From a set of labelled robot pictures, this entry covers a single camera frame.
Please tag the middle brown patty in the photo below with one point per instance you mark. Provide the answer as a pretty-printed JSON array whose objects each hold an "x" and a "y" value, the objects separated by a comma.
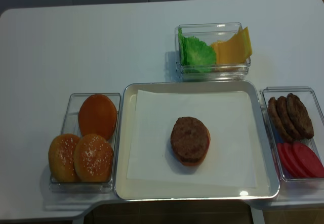
[{"x": 281, "y": 106}]

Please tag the right brown patty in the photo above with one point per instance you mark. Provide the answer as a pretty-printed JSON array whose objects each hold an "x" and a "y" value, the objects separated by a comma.
[{"x": 299, "y": 116}]

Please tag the yellow cheese slice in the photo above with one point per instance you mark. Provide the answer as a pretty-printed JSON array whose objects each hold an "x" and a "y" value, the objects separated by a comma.
[{"x": 243, "y": 35}]

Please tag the clear lettuce cheese container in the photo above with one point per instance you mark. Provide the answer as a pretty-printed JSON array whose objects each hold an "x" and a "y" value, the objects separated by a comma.
[{"x": 210, "y": 33}]

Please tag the white metal serving tray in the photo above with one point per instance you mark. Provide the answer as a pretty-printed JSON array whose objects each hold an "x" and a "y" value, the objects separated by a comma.
[{"x": 267, "y": 182}]

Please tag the clear bun container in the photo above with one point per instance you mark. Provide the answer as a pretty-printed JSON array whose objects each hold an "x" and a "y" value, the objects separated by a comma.
[{"x": 70, "y": 125}]

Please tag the orange bottom bun in container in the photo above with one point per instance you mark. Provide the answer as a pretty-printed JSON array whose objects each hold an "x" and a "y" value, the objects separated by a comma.
[{"x": 97, "y": 115}]

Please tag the sesame bun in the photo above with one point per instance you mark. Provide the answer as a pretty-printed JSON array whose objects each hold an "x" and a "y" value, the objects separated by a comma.
[
  {"x": 60, "y": 157},
  {"x": 93, "y": 159}
]

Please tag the green lettuce leaf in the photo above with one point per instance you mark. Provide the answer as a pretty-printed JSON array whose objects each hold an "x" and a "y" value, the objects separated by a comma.
[{"x": 196, "y": 55}]

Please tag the brown burger patty on bun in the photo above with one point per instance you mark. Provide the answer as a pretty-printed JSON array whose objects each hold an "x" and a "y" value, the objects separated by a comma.
[{"x": 189, "y": 138}]

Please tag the orange bottom bun under patty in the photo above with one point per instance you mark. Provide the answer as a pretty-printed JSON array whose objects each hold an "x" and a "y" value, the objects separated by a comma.
[{"x": 197, "y": 163}]

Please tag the red tomato slice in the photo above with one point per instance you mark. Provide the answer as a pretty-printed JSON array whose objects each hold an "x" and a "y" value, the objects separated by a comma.
[
  {"x": 284, "y": 161},
  {"x": 297, "y": 170},
  {"x": 308, "y": 160}
]

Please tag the middle red tomato slice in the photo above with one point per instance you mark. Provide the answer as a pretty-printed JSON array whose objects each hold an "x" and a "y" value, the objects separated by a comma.
[{"x": 297, "y": 170}]

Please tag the left red tomato slice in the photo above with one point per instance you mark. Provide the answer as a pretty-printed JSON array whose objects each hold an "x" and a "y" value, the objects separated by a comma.
[{"x": 284, "y": 161}]

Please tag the white paper sheet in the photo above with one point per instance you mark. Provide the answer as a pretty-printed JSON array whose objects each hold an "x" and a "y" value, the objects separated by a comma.
[{"x": 230, "y": 121}]

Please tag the clear patty tomato container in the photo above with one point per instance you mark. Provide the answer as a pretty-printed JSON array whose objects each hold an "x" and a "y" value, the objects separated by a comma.
[{"x": 309, "y": 99}]

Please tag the lower yellow cheese slices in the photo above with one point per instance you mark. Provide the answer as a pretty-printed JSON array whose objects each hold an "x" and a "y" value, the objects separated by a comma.
[{"x": 230, "y": 52}]

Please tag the left sesame top bun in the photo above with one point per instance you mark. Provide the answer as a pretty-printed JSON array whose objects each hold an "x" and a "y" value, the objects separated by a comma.
[{"x": 60, "y": 157}]

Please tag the right red tomato slice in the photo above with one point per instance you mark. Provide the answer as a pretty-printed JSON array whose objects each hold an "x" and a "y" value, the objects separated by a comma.
[{"x": 308, "y": 160}]

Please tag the left brown patty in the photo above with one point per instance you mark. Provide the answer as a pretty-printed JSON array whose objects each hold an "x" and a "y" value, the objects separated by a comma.
[{"x": 277, "y": 121}]

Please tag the right sesame top bun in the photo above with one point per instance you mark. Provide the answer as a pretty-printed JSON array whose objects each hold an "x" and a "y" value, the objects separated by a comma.
[{"x": 93, "y": 159}]

